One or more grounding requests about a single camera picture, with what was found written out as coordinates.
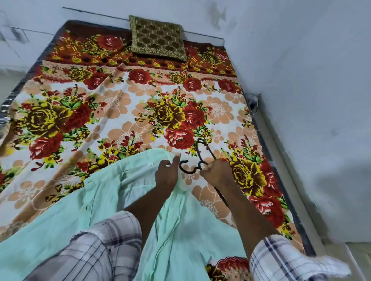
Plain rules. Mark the person's right hand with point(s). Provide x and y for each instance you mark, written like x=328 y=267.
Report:
x=218 y=175

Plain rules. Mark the person's left hand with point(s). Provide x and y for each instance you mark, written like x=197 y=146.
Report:
x=166 y=179

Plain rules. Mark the person's left thumb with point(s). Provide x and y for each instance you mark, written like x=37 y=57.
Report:
x=177 y=162

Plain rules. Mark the person's right fingers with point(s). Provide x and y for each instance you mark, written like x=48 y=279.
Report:
x=207 y=171

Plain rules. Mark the black clothes hanger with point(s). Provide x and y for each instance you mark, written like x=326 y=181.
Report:
x=188 y=170

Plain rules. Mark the mint green shirt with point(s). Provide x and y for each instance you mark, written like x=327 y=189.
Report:
x=188 y=237

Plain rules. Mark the person's left forearm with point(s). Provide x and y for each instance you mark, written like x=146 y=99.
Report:
x=149 y=208

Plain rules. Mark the person's right forearm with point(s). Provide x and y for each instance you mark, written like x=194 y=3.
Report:
x=246 y=220

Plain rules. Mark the floral print bed blanket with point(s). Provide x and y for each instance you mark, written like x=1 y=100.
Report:
x=121 y=104

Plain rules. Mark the white plaid shirt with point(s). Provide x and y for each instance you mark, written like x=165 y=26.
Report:
x=101 y=249

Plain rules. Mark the brown gold patterned cushion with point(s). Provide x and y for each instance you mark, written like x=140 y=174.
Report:
x=158 y=37

